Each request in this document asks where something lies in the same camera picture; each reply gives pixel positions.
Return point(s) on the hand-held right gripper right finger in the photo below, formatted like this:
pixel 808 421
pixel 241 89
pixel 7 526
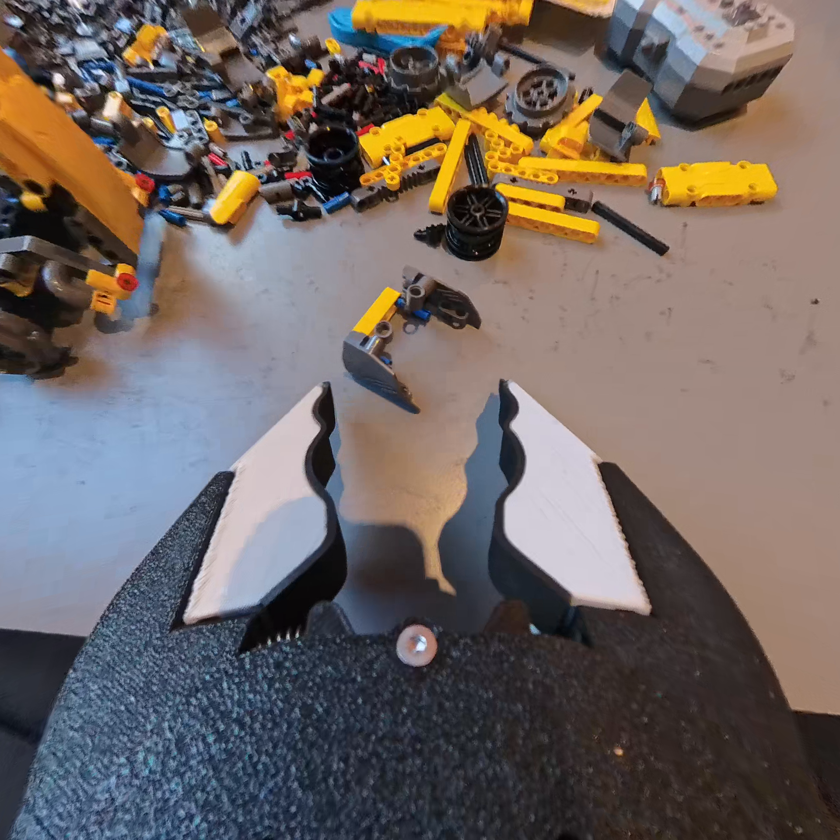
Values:
pixel 571 531

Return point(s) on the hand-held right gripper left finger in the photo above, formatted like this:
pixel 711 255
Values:
pixel 262 538

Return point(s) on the small grey toy connector piece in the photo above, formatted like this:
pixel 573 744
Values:
pixel 374 367

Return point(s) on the short yellow toy beam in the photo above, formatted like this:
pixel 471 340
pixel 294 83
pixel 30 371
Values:
pixel 375 310

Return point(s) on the grey toy plate with blue pins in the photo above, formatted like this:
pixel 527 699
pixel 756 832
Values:
pixel 449 302

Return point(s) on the long yellow holed toy block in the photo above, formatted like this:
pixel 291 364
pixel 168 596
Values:
pixel 715 184

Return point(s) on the pile of small toy parts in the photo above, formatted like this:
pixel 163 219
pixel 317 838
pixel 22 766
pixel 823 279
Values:
pixel 197 118

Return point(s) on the yellow toy vehicle model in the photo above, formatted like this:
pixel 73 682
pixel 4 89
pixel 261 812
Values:
pixel 59 164

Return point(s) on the grey desk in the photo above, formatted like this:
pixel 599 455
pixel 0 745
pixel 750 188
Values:
pixel 689 361

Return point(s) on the black toy axle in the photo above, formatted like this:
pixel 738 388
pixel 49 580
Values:
pixel 630 228

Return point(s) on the black spoked toy wheel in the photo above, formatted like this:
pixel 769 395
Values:
pixel 476 220

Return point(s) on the small black toy connector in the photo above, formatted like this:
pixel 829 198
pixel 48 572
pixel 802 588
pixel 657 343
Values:
pixel 430 235

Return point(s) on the yellow curved toy panel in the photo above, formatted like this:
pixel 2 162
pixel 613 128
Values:
pixel 235 197

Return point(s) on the black toy wheel rim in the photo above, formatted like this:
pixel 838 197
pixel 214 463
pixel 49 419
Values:
pixel 333 154

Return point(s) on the grey toy wheel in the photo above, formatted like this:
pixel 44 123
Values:
pixel 415 69
pixel 541 98

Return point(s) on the grey curved toy fender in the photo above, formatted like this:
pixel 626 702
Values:
pixel 485 88

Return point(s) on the large grey angled toy panel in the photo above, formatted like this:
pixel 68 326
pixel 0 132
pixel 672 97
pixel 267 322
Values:
pixel 223 52

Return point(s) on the grey toy hub block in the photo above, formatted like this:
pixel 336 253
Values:
pixel 709 52

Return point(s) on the blue curved toy panel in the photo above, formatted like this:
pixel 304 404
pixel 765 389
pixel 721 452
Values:
pixel 374 36

